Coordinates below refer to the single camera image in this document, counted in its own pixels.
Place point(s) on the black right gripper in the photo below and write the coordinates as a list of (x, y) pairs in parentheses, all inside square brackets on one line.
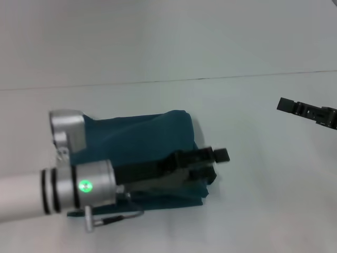
[(317, 116)]

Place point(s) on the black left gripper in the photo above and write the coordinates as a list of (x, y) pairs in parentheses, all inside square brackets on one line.
[(150, 170)]

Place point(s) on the teal t-shirt with FREE print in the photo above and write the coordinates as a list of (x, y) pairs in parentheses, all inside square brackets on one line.
[(147, 131)]

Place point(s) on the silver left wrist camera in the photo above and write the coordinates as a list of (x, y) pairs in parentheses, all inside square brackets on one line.
[(69, 131)]

